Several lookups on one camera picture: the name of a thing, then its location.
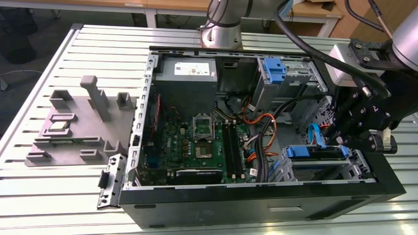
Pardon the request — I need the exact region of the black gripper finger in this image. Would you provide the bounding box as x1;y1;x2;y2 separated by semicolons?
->
337;129;376;152
327;85;368;145

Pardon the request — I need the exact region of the power wire with black plug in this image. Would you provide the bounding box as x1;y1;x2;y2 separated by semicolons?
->
312;123;336;147

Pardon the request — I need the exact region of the light blue wire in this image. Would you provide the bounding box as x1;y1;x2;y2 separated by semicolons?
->
307;122;343;149

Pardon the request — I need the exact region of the hard disk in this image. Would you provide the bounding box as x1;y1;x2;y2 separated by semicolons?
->
269;144;351;182

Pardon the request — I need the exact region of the grey metal disk bay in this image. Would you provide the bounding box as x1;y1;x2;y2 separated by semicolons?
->
276;144;371;183

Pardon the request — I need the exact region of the grey metal drive cage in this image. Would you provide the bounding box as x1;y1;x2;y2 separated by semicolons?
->
253;57;327;113

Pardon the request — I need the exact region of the blue plastic drive latch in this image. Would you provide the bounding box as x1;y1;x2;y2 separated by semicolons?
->
264;58;287;84

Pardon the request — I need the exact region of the brown wooden cabinet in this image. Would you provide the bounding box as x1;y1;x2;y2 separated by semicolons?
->
351;0;418;42

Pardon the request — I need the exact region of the black RAM slot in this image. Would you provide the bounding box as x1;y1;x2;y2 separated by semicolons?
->
231;119;245;179
223;119;237;179

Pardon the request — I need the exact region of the metal socket cover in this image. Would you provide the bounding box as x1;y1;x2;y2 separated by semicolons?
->
191;114;216;142

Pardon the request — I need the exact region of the CPU socket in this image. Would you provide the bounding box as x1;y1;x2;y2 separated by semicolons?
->
195;144;216;160

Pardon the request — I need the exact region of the grey Dell power supply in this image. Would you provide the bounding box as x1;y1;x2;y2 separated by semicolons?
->
152;57;219;122

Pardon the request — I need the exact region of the black open PC case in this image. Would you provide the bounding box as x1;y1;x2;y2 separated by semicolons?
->
117;45;407;230

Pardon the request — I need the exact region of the black graphics card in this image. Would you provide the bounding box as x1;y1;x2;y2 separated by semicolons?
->
168;168;224;186

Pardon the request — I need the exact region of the green motherboard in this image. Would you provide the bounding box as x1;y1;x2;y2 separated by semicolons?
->
140;117;259;186

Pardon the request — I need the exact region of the grey parts rack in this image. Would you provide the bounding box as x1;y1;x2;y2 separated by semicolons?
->
24;75;140;168

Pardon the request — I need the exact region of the green RAM stick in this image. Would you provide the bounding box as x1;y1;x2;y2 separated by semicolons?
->
48;138;85;145

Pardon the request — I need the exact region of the silver CPU chip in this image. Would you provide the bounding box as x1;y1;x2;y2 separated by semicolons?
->
46;121;69;130

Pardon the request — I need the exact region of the black speckled wrist bracket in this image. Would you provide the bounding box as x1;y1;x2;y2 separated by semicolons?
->
347;38;412;72

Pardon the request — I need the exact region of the orange red wire bundle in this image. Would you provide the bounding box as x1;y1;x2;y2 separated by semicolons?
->
243;111;277;157

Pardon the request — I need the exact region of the black cable bundle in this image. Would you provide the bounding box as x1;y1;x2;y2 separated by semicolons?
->
255;94;328;183

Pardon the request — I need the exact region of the black copper-sheathed arm cable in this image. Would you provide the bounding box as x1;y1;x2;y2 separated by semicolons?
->
344;0;395;41

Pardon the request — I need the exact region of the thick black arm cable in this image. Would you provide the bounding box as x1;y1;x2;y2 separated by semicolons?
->
272;0;392;98

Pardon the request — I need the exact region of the grey hinged card bracket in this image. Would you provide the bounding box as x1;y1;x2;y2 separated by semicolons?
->
96;153;128;211

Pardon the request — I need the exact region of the blue floor cable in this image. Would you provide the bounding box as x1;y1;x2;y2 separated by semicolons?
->
0;69;42;79

